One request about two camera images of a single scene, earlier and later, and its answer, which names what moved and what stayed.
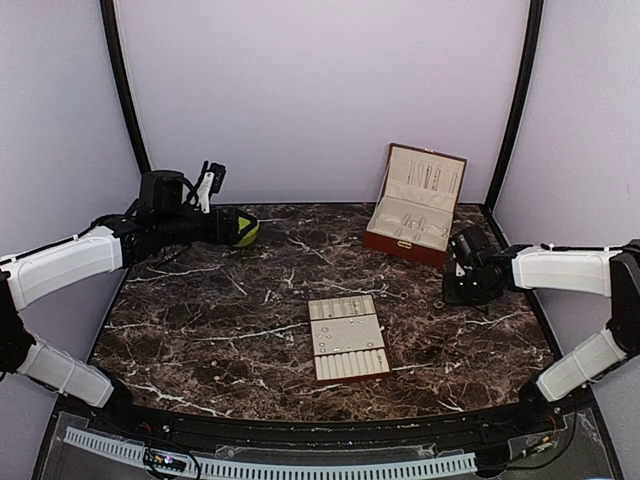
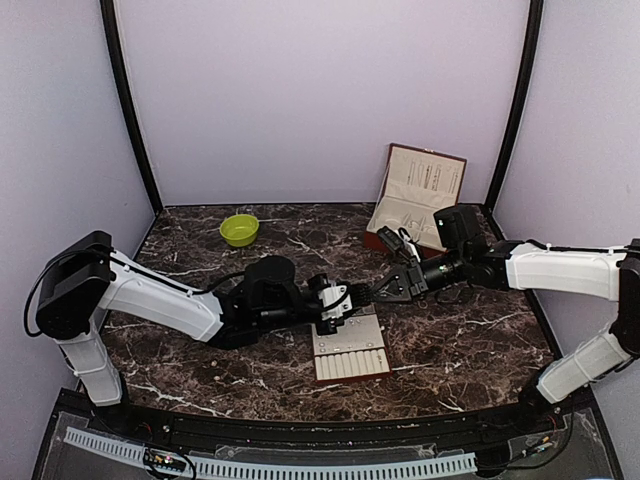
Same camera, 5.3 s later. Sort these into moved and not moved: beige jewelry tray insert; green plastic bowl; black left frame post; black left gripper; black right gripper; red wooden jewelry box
Moved: black right gripper; black left gripper
Not moved: green plastic bowl; black left frame post; red wooden jewelry box; beige jewelry tray insert
